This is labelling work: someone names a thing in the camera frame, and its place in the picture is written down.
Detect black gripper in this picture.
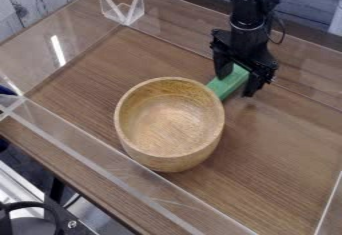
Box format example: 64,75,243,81
209,22,277,97

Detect green rectangular block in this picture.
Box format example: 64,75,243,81
206,65,249,100

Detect brown wooden bowl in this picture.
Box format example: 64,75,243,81
113,77,224,173

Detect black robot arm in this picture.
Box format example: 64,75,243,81
209,0,280,97

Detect black table leg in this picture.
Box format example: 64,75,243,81
49,178,65,204

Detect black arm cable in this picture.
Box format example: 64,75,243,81
264,10,287,45

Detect clear acrylic tray enclosure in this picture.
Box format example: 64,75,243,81
0,0,342,235

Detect black metal bracket with screw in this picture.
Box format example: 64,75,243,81
44,198,98,235

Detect black cable loop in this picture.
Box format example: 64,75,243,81
0,200,64,235

